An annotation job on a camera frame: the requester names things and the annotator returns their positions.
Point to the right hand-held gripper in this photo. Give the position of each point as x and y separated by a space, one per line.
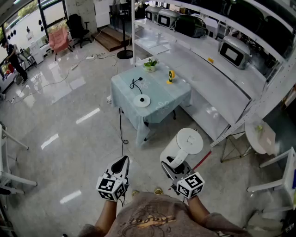
190 184

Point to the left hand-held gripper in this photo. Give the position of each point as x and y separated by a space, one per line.
111 185

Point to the white electric kettle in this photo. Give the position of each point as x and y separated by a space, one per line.
188 141

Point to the white round kettle base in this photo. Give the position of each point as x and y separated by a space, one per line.
146 101

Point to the person's right forearm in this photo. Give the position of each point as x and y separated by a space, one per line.
196 207

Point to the person's left forearm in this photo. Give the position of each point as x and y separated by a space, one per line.
106 215

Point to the red floor tape strip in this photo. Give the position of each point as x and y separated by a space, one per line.
202 160

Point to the person's right shoe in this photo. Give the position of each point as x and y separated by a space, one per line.
158 191

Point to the person's shoe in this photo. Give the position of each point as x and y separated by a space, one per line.
158 191
135 193

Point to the person's left shoe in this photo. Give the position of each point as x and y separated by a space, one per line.
135 193

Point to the person's brown printed shirt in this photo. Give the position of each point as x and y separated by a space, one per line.
162 220

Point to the white floor socket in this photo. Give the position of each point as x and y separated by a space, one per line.
109 99

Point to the table with light blue tablecloth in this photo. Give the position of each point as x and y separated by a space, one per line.
159 97

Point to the round white side table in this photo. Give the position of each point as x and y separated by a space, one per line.
254 136

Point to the white metal shelf rack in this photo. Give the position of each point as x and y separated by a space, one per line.
208 76

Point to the small potted green plant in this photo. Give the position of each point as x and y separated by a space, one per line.
150 64

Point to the white power strip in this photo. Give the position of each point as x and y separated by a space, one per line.
74 66
90 58

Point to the black standing fan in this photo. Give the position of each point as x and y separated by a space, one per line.
125 54

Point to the white paper sheet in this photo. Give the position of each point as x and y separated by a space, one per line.
159 49

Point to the wooden step platform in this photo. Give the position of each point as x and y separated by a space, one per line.
111 39

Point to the large silver microwave oven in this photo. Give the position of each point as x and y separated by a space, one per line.
233 53

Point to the pink armchair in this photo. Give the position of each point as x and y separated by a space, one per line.
59 40

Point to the small white cabinet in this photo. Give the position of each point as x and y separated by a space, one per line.
37 53

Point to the black office chair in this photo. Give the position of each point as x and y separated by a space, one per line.
77 27

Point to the black countertop appliance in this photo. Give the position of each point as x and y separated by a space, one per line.
190 25

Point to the silver countertop oven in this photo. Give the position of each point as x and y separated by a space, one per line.
166 18
151 14

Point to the white desk frame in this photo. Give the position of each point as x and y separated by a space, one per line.
7 176

